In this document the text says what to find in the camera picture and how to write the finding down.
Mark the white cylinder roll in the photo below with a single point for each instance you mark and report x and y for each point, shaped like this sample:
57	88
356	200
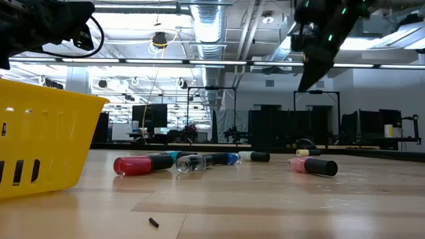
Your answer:
388	130

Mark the pink nail polish bottle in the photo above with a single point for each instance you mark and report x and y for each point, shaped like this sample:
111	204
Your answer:
299	164

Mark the grey cover sheet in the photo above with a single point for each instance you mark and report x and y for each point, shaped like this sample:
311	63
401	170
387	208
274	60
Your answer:
229	123

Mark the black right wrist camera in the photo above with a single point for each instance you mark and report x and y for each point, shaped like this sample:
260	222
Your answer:
299	41

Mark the black gantry frame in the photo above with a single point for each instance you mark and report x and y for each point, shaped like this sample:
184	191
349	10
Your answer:
212	88
315	92

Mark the black monitor row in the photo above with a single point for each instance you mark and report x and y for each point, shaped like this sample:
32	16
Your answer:
368	123

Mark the overhead light bar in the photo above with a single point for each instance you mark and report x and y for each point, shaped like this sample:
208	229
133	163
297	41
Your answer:
187	61

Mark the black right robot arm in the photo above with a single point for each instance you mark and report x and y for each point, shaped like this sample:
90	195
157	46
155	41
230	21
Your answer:
335	13

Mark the small dark cylinder piece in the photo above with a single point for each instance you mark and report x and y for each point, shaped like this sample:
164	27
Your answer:
153	222

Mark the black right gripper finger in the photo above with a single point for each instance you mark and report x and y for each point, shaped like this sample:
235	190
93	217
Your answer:
322	68
307	71

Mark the round ceiling fixture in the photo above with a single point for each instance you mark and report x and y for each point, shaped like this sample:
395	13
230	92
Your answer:
267	18

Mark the blue nail polish bottle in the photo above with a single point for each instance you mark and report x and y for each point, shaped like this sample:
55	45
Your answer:
233	158

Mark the black dome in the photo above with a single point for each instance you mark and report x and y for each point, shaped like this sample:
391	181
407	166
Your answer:
305	144

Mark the teal nail polish bottle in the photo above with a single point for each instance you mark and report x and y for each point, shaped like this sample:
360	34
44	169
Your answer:
172	153

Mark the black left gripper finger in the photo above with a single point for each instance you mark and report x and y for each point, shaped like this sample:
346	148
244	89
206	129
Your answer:
63	11
56	31

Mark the red nail polish bottle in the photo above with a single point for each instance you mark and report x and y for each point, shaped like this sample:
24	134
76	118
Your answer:
133	165

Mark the yellow plastic basket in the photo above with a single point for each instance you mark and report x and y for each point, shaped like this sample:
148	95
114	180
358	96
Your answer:
50	139

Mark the clear nail polish bottle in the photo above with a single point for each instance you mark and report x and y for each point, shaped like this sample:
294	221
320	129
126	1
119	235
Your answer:
191	163

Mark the white nail polish bottle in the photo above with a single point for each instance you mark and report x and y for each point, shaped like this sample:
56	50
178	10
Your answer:
245	156

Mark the cream nail polish bottle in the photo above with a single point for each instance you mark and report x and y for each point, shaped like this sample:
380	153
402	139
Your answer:
302	152

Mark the silver ceiling duct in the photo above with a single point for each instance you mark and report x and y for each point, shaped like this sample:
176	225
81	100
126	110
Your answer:
207	30
282	53

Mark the black table frame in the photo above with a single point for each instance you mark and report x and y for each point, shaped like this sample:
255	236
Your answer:
398	155

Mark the black partition panels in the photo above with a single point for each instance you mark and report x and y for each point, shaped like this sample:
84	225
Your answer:
282	127

